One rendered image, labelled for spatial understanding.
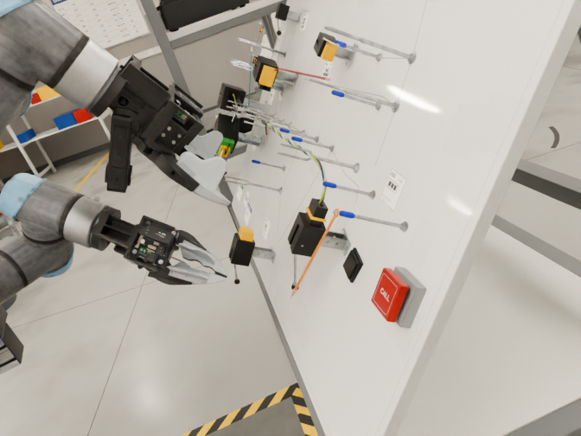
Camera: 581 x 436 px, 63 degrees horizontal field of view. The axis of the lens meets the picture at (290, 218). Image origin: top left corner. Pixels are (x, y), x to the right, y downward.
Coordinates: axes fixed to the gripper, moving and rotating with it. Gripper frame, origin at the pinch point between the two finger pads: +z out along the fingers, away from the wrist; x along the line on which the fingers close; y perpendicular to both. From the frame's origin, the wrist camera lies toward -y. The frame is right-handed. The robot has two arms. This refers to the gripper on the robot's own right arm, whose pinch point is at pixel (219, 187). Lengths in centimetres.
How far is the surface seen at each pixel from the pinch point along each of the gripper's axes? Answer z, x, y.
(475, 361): 54, -12, 6
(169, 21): -7, 106, -8
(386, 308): 17.4, -21.7, 8.9
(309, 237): 15.9, -2.2, 2.8
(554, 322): 62, -9, 21
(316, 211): 13.8, -1.3, 6.7
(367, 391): 26.4, -23.3, -2.1
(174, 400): 91, 77, -133
